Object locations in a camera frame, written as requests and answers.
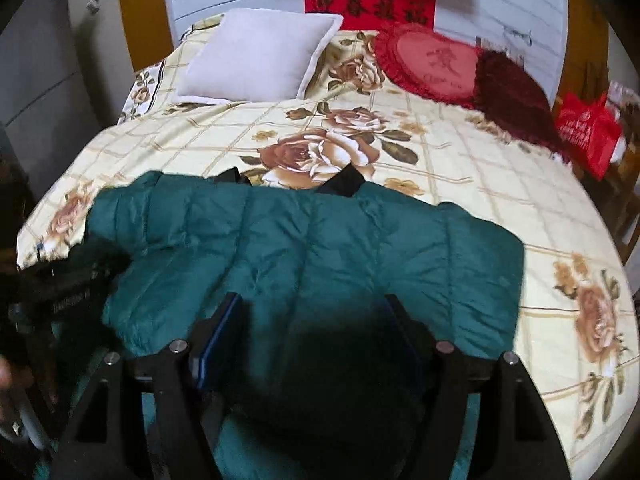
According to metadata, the wooden door frame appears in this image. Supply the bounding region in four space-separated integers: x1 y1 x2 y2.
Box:
564 0 609 107

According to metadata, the red wall banner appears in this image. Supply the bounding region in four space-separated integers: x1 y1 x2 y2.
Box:
304 0 436 32

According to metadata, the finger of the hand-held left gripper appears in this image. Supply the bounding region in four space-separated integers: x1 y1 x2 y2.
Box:
67 239 134 291

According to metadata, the white square pillow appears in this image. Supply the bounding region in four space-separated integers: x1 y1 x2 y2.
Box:
176 8 345 102

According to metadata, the green puffer jacket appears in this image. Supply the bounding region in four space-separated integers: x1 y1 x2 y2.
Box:
65 165 526 480

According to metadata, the wooden chair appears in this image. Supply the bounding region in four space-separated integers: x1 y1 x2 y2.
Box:
597 150 640 261

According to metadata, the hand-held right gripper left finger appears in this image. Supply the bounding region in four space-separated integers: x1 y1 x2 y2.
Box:
50 292 246 480

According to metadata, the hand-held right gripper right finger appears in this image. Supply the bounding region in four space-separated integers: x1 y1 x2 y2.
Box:
382 294 571 480

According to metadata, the bed with floral checked sheet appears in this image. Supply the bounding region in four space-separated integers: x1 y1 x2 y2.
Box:
17 10 633 480

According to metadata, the wooden door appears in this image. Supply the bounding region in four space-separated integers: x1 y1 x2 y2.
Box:
117 0 173 76

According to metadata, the red heart-shaped cushion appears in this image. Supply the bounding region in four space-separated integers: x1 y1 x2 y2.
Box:
372 24 488 108

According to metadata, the dark red velvet cushion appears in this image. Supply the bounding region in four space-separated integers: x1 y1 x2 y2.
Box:
472 49 566 153

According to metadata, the red shopping bag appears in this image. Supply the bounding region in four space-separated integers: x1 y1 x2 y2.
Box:
554 91 625 182

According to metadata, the grey wardrobe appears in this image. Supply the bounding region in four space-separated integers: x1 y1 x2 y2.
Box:
0 0 136 201

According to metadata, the person's left hand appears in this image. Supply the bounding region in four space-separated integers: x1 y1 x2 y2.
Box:
0 357 34 392

